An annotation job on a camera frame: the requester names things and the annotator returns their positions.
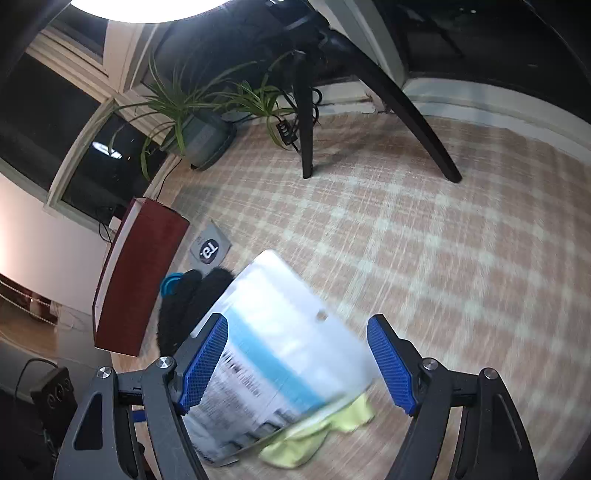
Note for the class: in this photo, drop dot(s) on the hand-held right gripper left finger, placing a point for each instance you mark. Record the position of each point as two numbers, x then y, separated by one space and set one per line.
203 364

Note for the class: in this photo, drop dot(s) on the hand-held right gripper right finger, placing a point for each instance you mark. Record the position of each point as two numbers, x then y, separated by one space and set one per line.
392 364

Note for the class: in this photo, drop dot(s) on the white blue plastic packet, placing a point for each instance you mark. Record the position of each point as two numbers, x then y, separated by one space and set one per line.
286 332

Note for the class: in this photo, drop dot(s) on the dark red cardboard box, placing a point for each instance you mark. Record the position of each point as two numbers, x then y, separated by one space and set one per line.
138 277

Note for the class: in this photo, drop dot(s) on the black fluffy sock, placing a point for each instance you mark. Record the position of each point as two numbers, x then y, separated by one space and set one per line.
210 295
173 314

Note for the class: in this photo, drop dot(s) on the teal plastic item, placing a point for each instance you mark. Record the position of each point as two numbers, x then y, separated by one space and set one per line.
170 285

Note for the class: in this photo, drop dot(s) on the grey foil sachet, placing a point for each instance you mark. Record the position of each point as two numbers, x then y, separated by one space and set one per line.
210 247

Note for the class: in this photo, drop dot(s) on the yellow-green cloth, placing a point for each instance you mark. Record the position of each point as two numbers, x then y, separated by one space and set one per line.
295 445

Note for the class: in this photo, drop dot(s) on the potted spider plant grey pot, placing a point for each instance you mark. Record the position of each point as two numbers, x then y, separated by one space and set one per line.
198 138

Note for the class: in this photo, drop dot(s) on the black chair legs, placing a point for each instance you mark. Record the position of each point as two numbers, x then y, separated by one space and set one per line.
307 138

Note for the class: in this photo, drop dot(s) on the white framed window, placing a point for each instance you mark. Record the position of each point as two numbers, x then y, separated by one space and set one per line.
69 152

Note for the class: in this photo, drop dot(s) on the black power strip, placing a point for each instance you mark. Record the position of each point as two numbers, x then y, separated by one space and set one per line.
286 134

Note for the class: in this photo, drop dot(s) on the small green spider plant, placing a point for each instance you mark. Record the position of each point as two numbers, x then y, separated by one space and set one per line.
261 104

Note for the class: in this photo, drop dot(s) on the round white ceiling lamp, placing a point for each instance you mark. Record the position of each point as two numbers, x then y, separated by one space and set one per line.
147 7

